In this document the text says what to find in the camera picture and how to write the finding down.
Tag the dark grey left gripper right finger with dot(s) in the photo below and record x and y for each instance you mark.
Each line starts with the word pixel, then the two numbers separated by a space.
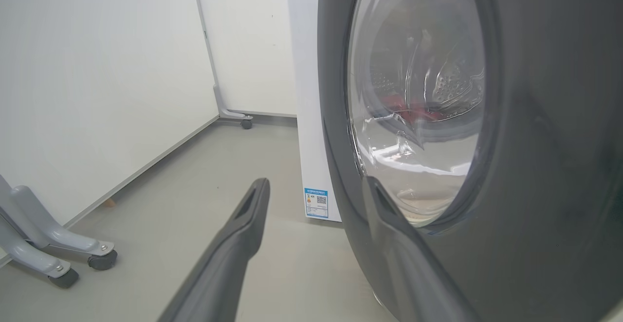
pixel 409 273

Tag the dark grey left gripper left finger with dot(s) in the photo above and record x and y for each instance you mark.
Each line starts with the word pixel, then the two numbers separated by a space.
pixel 229 254

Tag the red and white garment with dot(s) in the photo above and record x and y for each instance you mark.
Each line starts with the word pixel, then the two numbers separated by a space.
pixel 413 109

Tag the dark round glass washer door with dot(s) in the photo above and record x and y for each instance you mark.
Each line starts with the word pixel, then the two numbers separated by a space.
pixel 535 166

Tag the white washing machine body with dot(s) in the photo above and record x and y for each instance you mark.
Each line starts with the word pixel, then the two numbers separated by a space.
pixel 311 117

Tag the steel washing machine drum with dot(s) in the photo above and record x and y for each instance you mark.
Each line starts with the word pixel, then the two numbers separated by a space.
pixel 452 83

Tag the blue energy label sticker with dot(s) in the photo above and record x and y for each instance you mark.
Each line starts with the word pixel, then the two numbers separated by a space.
pixel 316 203

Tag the small wooden wedge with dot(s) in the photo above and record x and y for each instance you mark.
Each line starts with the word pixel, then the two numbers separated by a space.
pixel 110 203

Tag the black caster wheel left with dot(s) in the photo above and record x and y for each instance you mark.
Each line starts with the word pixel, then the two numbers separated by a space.
pixel 217 93

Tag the grey castor stand foot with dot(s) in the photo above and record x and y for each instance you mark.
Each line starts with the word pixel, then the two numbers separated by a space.
pixel 53 234
pixel 29 259

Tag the white partition panel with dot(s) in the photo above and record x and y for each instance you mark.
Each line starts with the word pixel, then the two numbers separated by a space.
pixel 253 44
pixel 97 93

